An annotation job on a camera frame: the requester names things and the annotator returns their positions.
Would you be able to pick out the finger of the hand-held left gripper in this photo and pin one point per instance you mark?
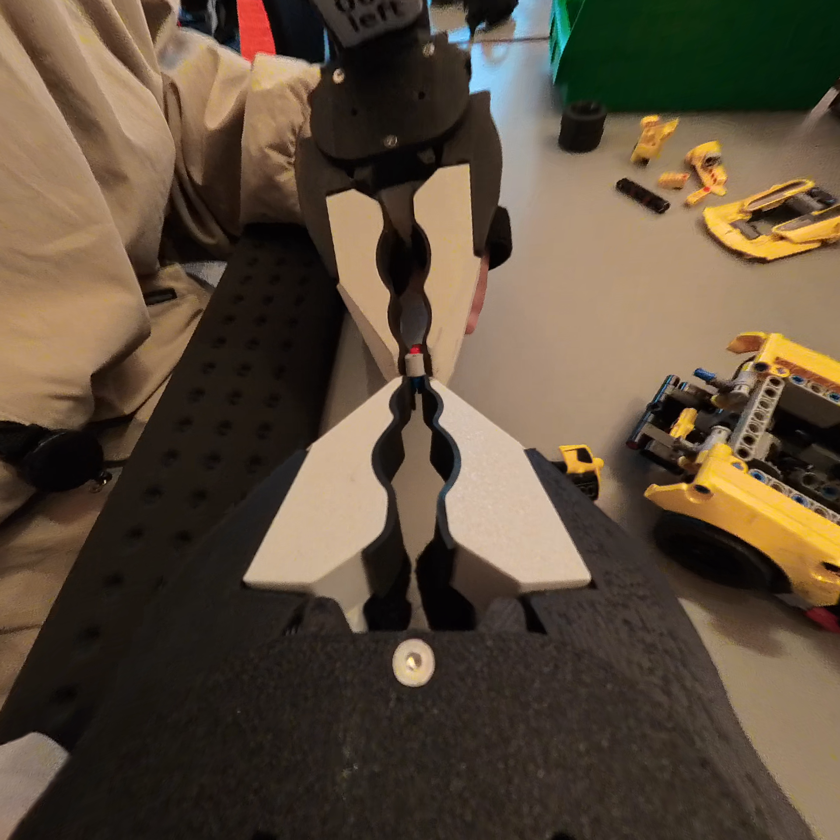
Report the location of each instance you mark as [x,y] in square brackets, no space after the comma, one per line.
[358,262]
[456,262]

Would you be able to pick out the person's left forearm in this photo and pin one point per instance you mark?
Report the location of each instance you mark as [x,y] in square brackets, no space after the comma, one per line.
[249,131]

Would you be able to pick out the yellow toy brick car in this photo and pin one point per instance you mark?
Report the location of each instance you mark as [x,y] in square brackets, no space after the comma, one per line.
[754,512]

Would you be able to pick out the black perforated edge pad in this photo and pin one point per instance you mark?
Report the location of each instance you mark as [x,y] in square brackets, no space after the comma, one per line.
[229,426]

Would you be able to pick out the small yellow brick assembly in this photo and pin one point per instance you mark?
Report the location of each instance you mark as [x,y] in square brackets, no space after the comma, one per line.
[581,459]

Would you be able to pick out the black toy tire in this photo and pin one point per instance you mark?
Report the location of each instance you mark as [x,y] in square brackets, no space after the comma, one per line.
[583,128]

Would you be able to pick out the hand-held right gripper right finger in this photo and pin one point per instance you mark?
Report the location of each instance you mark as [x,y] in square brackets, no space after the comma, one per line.
[512,518]

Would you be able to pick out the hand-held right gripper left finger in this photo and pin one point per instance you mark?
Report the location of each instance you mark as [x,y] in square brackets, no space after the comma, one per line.
[315,518]

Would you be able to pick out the yellow brick piece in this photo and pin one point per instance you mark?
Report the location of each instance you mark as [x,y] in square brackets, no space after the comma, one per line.
[705,167]
[651,138]
[673,180]

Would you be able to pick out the person's left hand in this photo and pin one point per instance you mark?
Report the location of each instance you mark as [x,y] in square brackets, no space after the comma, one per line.
[479,302]

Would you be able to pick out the green plastic bin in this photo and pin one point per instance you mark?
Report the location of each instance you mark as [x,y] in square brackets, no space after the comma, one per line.
[689,52]

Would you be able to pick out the black brick beam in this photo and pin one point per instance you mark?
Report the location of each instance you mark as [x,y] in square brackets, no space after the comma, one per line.
[643,195]

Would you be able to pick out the yellow brick body panel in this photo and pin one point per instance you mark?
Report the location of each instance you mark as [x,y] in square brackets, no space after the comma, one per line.
[754,226]

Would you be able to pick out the person's beige jacket torso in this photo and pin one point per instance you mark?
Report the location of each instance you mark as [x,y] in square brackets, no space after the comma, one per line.
[65,229]

